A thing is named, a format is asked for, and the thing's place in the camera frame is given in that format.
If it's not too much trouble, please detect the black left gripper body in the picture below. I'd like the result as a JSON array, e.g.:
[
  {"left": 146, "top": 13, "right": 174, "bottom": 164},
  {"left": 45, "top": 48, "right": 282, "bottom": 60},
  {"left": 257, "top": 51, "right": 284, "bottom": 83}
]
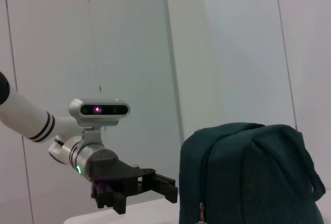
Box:
[{"left": 86, "top": 149, "right": 156, "bottom": 197}]

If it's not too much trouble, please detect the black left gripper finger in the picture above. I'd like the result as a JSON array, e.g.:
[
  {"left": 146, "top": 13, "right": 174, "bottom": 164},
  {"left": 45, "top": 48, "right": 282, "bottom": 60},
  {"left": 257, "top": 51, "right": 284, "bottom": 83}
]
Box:
[
  {"left": 141, "top": 173, "right": 179, "bottom": 204},
  {"left": 90, "top": 181, "right": 128, "bottom": 215}
]

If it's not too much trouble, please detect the dark teal lunch bag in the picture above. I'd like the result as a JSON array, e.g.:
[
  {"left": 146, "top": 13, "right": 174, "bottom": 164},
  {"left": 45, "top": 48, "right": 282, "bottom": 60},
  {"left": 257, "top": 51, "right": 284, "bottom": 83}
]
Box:
[{"left": 178, "top": 122, "right": 326, "bottom": 224}]

